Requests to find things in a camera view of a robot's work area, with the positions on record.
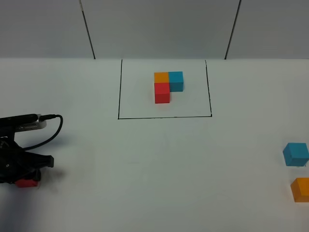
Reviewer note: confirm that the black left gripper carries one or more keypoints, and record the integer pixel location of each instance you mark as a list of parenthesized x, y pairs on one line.
[(16, 163)]

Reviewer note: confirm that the template red cube block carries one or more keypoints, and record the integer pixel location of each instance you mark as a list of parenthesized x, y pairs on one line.
[(162, 93)]

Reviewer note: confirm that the template orange cube block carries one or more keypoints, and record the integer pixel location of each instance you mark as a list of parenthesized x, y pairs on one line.
[(161, 77)]

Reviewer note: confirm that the template blue cube block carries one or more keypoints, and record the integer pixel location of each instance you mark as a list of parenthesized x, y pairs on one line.
[(176, 81)]

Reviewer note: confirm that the loose blue cube block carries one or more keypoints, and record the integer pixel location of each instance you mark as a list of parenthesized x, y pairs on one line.
[(296, 154)]

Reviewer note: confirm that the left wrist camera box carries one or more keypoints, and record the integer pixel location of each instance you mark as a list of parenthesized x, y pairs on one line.
[(21, 123)]

